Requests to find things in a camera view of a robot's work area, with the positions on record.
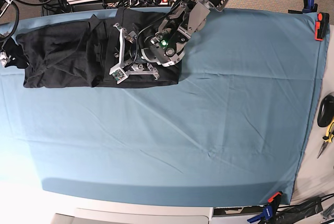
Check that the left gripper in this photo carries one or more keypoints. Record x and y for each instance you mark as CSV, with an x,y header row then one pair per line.
x,y
128,55

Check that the black T-shirt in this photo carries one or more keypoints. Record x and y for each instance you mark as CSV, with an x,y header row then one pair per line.
x,y
81,53

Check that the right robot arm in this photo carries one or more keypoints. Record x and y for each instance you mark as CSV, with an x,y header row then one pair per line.
x,y
5,4

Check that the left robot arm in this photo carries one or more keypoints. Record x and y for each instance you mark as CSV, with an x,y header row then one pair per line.
x,y
162,41

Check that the white power strip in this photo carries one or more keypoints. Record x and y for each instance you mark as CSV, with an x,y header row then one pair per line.
x,y
138,3

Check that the blue table cloth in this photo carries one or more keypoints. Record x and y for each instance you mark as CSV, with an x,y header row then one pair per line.
x,y
232,132

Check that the orange black clamp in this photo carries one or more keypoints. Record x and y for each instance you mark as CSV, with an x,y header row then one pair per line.
x,y
321,26

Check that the black computer mouse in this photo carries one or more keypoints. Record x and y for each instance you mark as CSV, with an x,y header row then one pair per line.
x,y
325,114

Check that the blue orange clamp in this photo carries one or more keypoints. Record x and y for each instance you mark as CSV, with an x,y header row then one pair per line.
x,y
269,211

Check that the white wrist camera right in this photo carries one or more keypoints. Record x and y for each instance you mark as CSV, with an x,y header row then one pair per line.
x,y
4,58

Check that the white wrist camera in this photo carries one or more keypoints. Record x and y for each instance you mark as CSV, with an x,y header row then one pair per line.
x,y
4,58
118,73

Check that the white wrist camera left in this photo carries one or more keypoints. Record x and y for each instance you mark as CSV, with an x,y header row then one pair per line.
x,y
118,73

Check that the blue handled clamp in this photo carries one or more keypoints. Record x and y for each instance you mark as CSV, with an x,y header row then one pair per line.
x,y
309,6

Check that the yellow handled pliers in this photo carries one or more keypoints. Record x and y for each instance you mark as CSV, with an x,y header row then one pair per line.
x,y
327,138

